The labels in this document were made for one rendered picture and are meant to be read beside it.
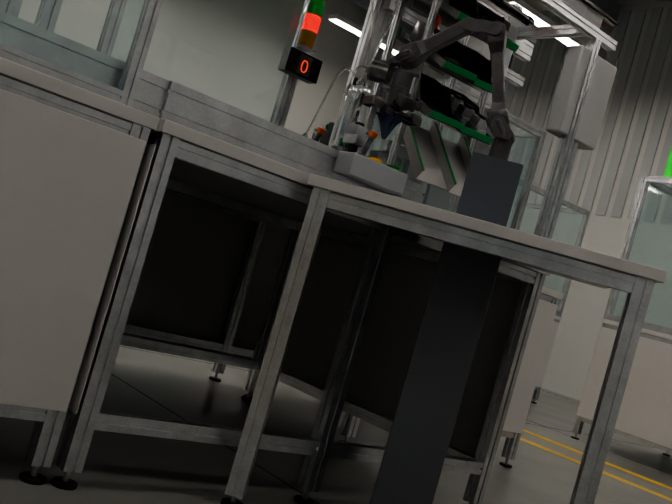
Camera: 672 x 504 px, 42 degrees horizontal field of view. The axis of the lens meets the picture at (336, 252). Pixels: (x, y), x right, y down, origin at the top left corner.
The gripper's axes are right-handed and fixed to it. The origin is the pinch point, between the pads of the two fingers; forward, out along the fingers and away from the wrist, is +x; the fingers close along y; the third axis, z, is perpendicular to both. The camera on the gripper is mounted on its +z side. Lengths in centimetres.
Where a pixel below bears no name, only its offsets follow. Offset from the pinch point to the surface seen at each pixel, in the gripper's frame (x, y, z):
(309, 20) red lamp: -24.5, -23.7, -21.6
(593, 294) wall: -55, 790, -614
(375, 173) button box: 15.7, -6.8, 12.2
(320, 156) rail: 16.4, -21.9, 7.2
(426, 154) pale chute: -1.6, 28.8, -17.6
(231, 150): 25, -52, 19
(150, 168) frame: 36, -70, 20
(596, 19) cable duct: -109, 148, -87
